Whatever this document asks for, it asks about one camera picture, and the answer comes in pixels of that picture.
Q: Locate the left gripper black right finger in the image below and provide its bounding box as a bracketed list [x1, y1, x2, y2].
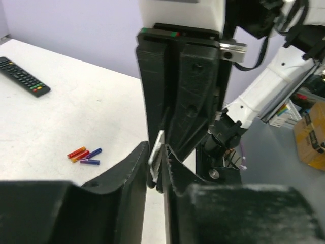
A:
[162, 145, 322, 243]

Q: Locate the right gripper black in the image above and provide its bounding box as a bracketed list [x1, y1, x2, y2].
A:
[136, 23, 247, 161]

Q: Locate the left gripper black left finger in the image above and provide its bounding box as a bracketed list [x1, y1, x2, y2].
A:
[1, 141, 148, 243]

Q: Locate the white battery cover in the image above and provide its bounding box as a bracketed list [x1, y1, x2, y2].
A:
[148, 130, 165, 183]

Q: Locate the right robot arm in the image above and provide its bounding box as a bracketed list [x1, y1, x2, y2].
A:
[136, 1, 324, 191]

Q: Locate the black TV remote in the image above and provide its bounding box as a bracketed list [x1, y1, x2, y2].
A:
[1, 56, 51, 98]

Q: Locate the blue battery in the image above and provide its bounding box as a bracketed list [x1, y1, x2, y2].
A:
[80, 159, 100, 166]
[85, 148, 102, 159]

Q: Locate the red orange battery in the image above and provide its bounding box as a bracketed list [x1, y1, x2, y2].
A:
[71, 150, 90, 163]
[67, 147, 86, 159]

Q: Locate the cardboard box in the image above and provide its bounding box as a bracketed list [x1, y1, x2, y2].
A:
[294, 101, 324, 171]

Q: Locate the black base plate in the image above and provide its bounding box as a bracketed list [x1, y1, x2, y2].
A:
[195, 149, 242, 186]

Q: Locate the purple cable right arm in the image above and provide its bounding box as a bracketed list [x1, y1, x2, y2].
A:
[237, 142, 248, 171]

